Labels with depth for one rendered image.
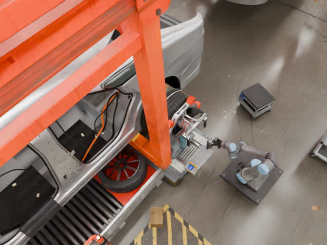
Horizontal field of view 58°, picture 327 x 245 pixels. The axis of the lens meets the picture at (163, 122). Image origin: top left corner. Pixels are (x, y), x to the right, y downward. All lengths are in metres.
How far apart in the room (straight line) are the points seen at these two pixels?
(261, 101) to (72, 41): 3.52
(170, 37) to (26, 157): 2.23
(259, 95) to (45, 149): 3.19
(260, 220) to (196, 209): 0.83
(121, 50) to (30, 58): 0.59
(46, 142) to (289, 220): 3.14
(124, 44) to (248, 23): 4.69
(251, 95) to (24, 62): 3.72
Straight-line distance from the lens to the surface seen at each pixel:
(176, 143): 4.33
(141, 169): 3.88
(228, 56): 5.72
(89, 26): 1.71
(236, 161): 4.18
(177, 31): 3.54
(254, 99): 4.71
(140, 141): 3.87
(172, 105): 3.52
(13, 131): 1.77
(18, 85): 1.56
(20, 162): 3.98
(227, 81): 5.31
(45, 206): 3.49
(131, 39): 1.98
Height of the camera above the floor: 4.04
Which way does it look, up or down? 58 degrees down
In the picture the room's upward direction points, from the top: 6 degrees counter-clockwise
